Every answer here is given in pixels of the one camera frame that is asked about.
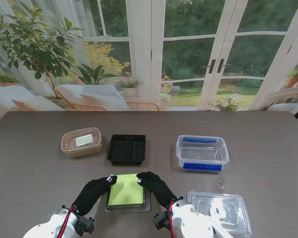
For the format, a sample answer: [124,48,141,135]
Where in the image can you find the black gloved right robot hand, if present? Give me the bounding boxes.
[136,171,178,210]

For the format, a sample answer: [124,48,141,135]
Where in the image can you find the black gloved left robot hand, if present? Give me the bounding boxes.
[73,175,119,216]

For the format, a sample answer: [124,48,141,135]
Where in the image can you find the clear lid with green sheet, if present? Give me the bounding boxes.
[104,173,152,213]

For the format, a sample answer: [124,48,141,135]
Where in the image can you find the brown kraft paper container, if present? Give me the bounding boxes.
[61,127,102,159]

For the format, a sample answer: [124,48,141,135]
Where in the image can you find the black plastic tray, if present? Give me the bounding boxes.
[106,134,147,166]

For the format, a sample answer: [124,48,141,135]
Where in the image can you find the clear lid with white label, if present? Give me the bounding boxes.
[61,127,102,152]

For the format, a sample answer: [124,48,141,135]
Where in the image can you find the clear container with blue clips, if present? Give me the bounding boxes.
[175,134,230,173]

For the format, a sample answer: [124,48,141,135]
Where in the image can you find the clear lid with blue mark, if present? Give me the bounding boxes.
[186,190,253,236]

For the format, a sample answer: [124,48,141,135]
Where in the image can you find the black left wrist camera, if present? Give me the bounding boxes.
[75,215,95,236]

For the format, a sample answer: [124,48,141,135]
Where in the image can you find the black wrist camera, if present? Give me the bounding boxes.
[152,210,170,231]
[75,215,95,236]

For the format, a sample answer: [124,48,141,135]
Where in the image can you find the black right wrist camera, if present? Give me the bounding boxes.
[152,210,170,231]

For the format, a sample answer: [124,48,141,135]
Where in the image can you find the red left arm cable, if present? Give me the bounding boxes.
[56,206,76,238]

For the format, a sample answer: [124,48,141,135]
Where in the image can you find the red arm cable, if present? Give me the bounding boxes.
[56,206,76,238]
[168,201,176,238]

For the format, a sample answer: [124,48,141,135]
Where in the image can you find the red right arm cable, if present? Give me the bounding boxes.
[168,201,176,238]

